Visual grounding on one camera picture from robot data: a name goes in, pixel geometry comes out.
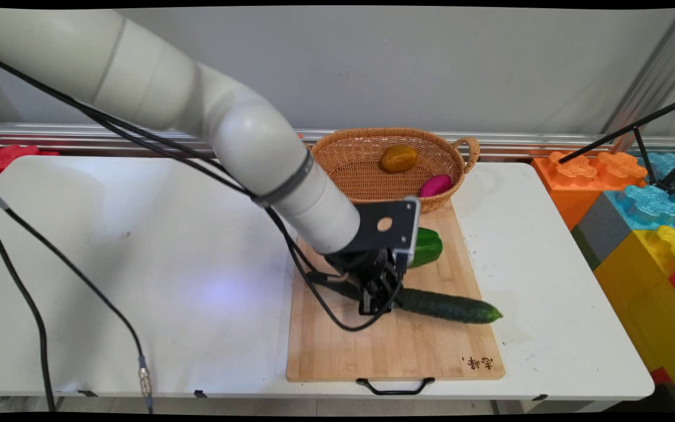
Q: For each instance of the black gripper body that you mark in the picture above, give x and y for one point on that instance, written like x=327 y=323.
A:
x=367 y=266

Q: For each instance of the red plastic block behind table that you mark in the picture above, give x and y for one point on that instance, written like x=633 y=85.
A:
x=6 y=158

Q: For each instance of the magenta toy vegetable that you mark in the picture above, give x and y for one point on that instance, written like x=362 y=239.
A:
x=435 y=186

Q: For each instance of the aluminium rail behind table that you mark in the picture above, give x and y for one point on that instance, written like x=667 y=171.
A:
x=519 y=143

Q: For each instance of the dark green cucumber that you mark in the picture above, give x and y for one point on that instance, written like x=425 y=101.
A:
x=449 y=306

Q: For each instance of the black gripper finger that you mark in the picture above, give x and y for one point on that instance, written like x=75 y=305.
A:
x=370 y=300
x=391 y=293

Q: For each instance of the black tripod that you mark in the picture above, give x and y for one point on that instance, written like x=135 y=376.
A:
x=636 y=126

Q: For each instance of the orange giant building block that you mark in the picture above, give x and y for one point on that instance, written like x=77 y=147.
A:
x=572 y=181

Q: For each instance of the slanted aluminium frame post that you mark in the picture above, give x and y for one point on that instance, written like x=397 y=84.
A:
x=654 y=76

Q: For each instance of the woven wicker basket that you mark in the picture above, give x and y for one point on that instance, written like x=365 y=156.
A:
x=355 y=164

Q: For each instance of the grey giant building block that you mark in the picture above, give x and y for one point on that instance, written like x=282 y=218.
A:
x=601 y=231

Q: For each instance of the blue giant building block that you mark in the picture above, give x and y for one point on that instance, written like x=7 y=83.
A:
x=651 y=202

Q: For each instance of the black wrist camera mount plate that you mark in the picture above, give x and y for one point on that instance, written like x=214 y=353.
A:
x=385 y=228

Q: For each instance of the yellow giant building block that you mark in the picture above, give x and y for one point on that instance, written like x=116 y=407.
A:
x=648 y=305

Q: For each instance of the green bell pepper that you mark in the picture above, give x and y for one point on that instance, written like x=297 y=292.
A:
x=428 y=249

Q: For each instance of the bamboo cutting board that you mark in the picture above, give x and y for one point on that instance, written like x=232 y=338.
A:
x=384 y=349

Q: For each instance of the brown yellow potato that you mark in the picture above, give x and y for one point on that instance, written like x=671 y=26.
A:
x=398 y=159

